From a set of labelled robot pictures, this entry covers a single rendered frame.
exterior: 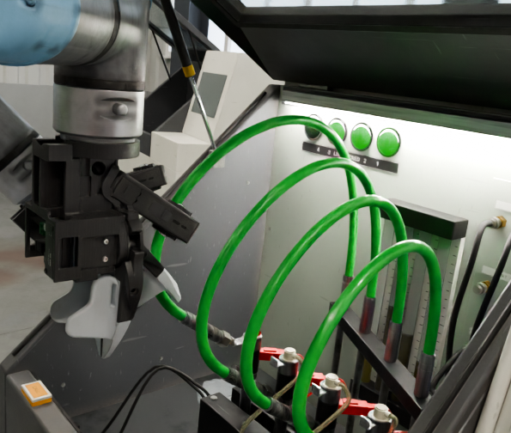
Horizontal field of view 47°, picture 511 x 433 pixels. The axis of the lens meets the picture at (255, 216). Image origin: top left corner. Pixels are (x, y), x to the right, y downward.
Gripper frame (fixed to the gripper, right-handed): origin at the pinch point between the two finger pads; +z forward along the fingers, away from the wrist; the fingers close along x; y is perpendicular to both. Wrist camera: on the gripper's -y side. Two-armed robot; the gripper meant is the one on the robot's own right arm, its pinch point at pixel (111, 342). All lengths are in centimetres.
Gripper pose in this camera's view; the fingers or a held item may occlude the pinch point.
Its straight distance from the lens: 60.2
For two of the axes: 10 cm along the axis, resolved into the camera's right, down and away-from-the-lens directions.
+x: 6.3, 2.5, -7.3
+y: -7.7, 0.8, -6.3
